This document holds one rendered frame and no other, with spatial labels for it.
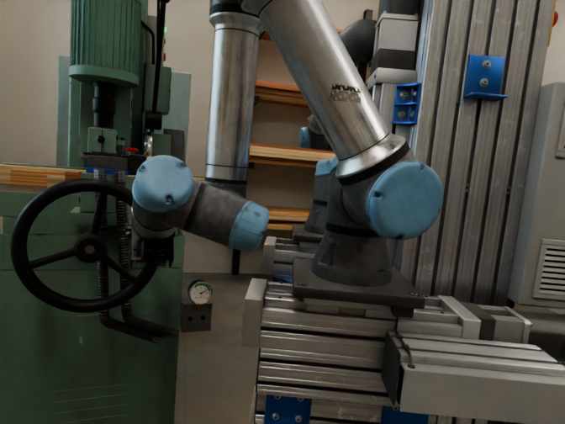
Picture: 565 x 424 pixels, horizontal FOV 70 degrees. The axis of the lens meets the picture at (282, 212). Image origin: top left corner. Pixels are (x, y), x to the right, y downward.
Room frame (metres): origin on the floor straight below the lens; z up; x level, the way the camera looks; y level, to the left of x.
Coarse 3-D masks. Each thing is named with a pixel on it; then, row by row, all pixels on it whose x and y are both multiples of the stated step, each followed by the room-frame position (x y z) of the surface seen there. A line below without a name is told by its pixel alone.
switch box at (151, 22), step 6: (150, 18) 1.45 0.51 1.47; (156, 18) 1.46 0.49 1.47; (150, 24) 1.45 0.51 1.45; (150, 36) 1.45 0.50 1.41; (150, 42) 1.45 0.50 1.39; (162, 42) 1.47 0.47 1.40; (150, 48) 1.45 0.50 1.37; (162, 48) 1.47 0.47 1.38; (150, 54) 1.45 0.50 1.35; (162, 54) 1.47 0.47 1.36; (150, 60) 1.45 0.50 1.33; (162, 60) 1.47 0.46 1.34
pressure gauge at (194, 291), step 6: (192, 282) 1.05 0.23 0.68; (198, 282) 1.04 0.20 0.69; (204, 282) 1.04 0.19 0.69; (192, 288) 1.03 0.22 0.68; (198, 288) 1.04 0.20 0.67; (204, 288) 1.04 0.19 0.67; (210, 288) 1.05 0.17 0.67; (192, 294) 1.03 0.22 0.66; (198, 294) 1.04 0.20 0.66; (204, 294) 1.04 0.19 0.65; (210, 294) 1.05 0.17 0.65; (192, 300) 1.03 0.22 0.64; (198, 300) 1.04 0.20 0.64; (204, 300) 1.04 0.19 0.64; (198, 306) 1.06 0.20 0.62
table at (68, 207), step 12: (0, 192) 0.93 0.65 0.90; (12, 192) 0.94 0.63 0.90; (24, 192) 0.95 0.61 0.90; (36, 192) 0.96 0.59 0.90; (0, 204) 0.93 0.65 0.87; (12, 204) 0.94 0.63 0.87; (24, 204) 0.94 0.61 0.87; (60, 204) 0.97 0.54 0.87; (72, 204) 0.98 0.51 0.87; (12, 216) 0.94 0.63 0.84; (48, 216) 0.96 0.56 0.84; (60, 216) 0.97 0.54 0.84; (72, 216) 0.90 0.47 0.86; (84, 216) 0.91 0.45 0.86; (108, 216) 0.92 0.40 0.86
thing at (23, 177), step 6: (12, 174) 1.07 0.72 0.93; (18, 174) 1.07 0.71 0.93; (24, 174) 1.08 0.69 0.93; (30, 174) 1.08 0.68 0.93; (36, 174) 1.09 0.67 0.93; (42, 174) 1.09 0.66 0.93; (48, 174) 1.10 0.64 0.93; (54, 174) 1.10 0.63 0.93; (60, 174) 1.11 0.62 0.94; (12, 180) 1.07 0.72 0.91; (18, 180) 1.07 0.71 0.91; (24, 180) 1.08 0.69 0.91; (30, 180) 1.08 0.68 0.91; (36, 180) 1.09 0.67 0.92; (42, 180) 1.09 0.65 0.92; (42, 186) 1.09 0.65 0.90
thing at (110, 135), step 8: (88, 128) 1.10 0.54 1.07; (96, 128) 1.10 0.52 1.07; (88, 136) 1.10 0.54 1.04; (96, 136) 1.10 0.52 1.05; (104, 136) 1.11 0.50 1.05; (112, 136) 1.12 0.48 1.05; (88, 144) 1.10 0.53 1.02; (96, 144) 1.10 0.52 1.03; (104, 144) 1.11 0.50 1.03; (112, 144) 1.12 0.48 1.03; (112, 152) 1.12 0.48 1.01
